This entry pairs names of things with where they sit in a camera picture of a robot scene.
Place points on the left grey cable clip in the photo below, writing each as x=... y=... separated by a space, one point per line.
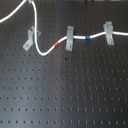
x=30 y=40

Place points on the grey cable clip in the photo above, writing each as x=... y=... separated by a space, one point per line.
x=30 y=40
x=108 y=28
x=69 y=42

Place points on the right grey cable clip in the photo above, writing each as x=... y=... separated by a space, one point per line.
x=108 y=28

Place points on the middle grey cable clip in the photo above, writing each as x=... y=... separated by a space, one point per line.
x=69 y=42

